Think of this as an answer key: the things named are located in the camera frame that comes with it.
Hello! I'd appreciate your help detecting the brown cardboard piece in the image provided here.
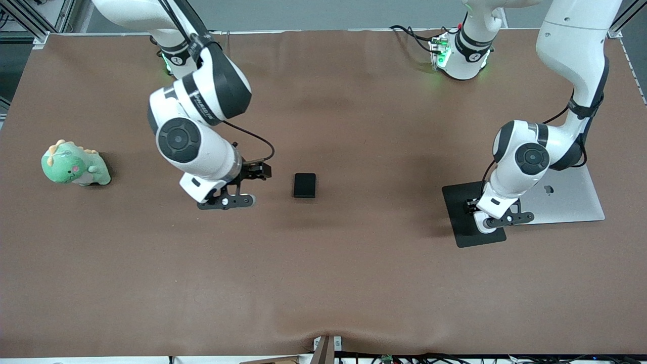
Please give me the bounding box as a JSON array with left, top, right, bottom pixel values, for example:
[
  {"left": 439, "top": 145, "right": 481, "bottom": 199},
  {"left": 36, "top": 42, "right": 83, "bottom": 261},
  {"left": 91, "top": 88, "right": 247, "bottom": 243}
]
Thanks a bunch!
[{"left": 240, "top": 356, "right": 314, "bottom": 364}]

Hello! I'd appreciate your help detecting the black mouse pad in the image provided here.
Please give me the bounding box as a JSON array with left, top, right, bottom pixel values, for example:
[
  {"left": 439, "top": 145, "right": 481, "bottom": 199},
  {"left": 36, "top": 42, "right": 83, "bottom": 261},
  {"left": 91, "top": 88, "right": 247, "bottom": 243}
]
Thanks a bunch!
[{"left": 442, "top": 181, "right": 507, "bottom": 248}]

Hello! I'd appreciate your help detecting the aluminium frame strut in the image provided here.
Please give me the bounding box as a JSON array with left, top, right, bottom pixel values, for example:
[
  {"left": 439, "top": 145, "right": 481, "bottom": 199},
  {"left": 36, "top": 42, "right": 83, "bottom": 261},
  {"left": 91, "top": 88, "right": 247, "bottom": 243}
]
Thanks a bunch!
[
  {"left": 0, "top": 0, "right": 51, "bottom": 46},
  {"left": 609, "top": 0, "right": 647, "bottom": 38},
  {"left": 56, "top": 0, "right": 76, "bottom": 33}
]

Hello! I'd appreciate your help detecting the green dinosaur plush toy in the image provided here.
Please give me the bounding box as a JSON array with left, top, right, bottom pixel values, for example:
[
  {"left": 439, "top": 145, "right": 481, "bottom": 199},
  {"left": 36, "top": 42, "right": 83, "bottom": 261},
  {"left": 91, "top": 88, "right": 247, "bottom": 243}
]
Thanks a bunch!
[{"left": 41, "top": 140, "right": 112, "bottom": 187}]

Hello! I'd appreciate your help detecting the black phone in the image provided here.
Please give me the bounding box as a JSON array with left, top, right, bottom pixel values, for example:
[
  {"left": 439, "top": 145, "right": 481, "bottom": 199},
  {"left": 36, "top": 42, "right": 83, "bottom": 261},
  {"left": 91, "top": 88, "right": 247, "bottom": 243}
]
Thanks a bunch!
[{"left": 293, "top": 173, "right": 317, "bottom": 199}]

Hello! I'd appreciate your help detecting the brown table cover mat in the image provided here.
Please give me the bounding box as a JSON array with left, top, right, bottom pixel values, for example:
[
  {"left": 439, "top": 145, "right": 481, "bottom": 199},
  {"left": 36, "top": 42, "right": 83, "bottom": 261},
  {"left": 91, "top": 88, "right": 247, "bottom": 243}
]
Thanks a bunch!
[{"left": 0, "top": 28, "right": 647, "bottom": 357}]

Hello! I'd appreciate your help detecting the silver closed laptop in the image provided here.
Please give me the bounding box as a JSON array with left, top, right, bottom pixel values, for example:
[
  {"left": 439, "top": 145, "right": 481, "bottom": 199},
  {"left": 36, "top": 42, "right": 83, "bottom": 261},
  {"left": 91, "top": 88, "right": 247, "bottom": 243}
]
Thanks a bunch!
[{"left": 508, "top": 163, "right": 606, "bottom": 226}]

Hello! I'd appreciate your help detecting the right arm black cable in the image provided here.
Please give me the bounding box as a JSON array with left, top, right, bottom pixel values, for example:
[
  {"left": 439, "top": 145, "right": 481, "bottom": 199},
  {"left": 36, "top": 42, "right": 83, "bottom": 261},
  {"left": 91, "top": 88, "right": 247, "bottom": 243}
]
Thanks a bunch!
[{"left": 221, "top": 119, "right": 276, "bottom": 163}]

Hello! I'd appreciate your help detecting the metal table clamp bracket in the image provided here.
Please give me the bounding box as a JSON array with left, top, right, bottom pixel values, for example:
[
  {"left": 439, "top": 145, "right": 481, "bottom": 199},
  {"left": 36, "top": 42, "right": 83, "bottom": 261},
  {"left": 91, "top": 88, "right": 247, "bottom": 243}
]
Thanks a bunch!
[{"left": 312, "top": 335, "right": 343, "bottom": 354}]

